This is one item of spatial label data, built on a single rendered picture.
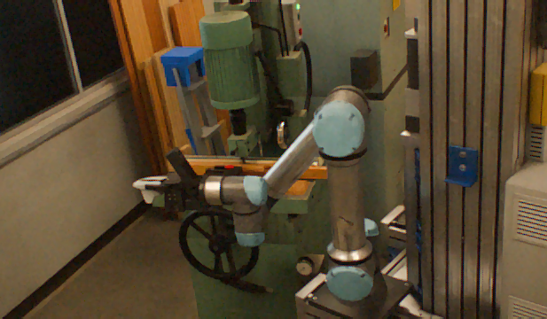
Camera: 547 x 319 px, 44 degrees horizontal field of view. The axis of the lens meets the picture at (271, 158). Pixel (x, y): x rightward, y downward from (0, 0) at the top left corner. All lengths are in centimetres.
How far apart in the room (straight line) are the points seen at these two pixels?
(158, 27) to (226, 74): 184
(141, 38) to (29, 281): 143
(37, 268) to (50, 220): 25
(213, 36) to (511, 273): 119
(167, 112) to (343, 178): 239
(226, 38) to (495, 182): 101
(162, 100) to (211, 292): 151
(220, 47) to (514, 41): 104
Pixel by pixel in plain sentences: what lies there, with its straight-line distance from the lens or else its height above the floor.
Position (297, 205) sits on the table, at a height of 88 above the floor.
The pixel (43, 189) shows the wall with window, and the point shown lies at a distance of 362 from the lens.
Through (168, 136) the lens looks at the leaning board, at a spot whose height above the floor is 55.
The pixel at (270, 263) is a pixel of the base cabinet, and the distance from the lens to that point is 251.
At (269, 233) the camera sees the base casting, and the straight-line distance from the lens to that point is 244.
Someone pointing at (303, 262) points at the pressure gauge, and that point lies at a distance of 239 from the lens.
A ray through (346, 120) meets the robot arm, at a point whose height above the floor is 144.
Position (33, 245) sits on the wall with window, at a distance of 362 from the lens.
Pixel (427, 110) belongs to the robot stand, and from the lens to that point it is 176.
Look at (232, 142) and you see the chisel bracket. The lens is 244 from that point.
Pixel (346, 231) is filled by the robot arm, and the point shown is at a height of 113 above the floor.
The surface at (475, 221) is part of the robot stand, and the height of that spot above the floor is 107.
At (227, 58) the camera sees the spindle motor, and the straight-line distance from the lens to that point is 229.
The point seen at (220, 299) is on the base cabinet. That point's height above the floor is 44.
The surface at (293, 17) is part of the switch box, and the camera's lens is 256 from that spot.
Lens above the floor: 201
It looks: 25 degrees down
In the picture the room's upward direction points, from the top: 7 degrees counter-clockwise
